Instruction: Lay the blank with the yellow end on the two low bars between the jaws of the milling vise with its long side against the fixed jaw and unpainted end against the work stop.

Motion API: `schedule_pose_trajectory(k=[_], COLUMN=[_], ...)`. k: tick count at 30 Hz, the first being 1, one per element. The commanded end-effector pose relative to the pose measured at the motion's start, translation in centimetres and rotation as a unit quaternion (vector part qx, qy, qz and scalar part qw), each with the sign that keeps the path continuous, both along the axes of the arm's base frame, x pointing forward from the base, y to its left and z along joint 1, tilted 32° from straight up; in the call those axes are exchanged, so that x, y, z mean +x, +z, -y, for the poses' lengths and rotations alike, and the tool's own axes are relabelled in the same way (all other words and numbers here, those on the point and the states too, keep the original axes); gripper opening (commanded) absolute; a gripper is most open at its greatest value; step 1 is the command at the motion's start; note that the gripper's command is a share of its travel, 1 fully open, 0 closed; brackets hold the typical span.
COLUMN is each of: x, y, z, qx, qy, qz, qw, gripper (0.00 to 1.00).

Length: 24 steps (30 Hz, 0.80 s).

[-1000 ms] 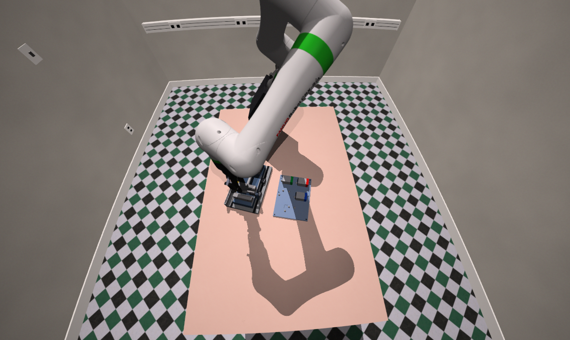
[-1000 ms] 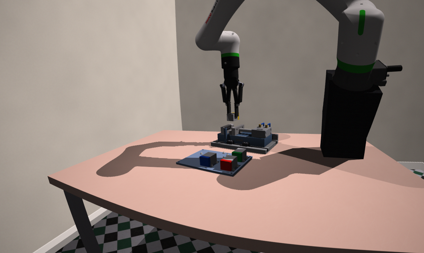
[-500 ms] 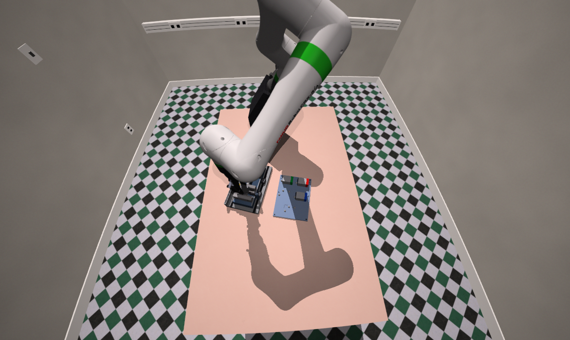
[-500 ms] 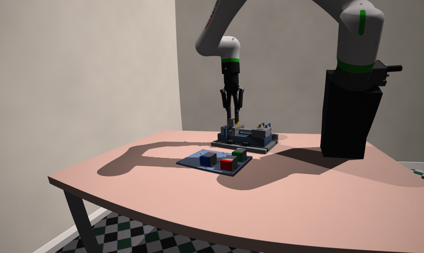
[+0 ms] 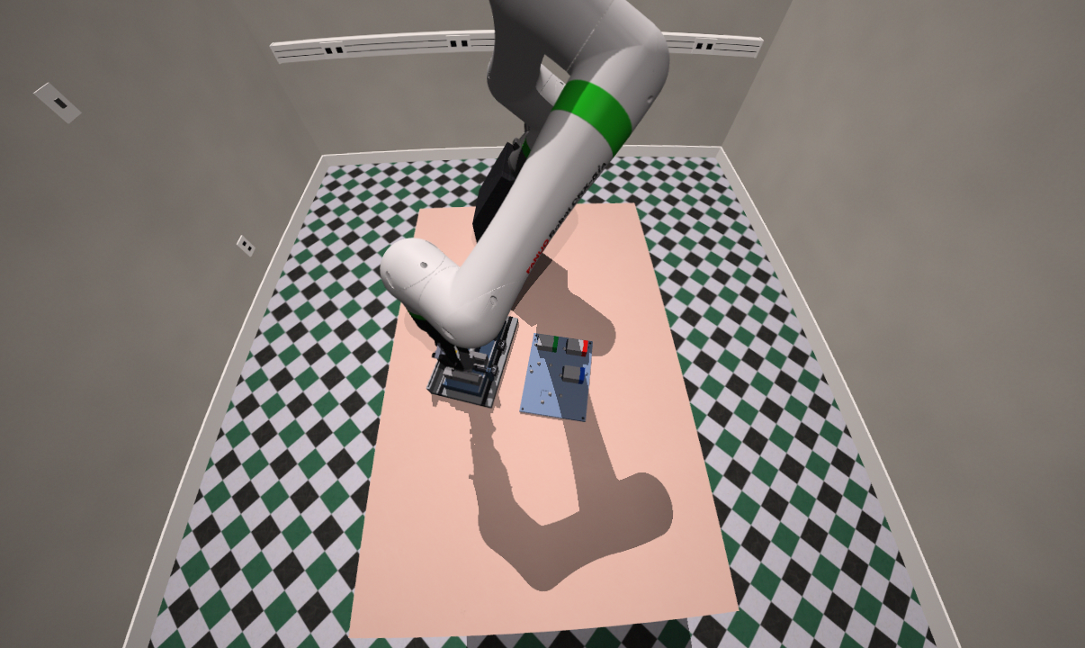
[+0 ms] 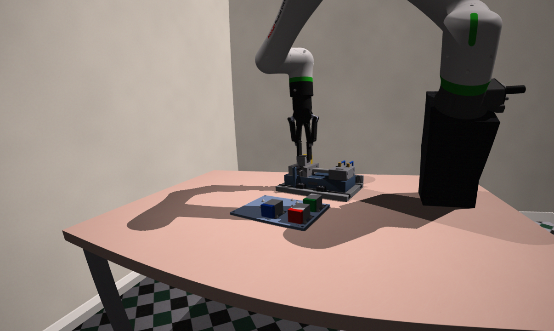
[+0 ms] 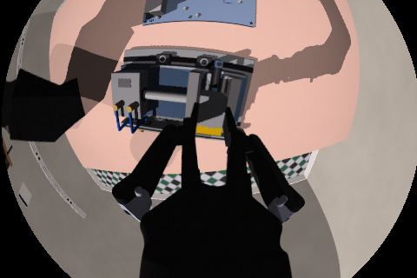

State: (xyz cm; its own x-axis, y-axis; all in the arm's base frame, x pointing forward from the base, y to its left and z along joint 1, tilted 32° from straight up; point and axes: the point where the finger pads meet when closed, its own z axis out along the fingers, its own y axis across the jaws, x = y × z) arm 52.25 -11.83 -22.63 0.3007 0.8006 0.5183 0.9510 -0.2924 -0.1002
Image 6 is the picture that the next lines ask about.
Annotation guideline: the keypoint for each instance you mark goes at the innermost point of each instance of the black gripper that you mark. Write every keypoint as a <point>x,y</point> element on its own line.
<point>302,107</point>

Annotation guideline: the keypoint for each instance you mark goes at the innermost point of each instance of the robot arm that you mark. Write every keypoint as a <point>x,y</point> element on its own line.
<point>470,40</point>

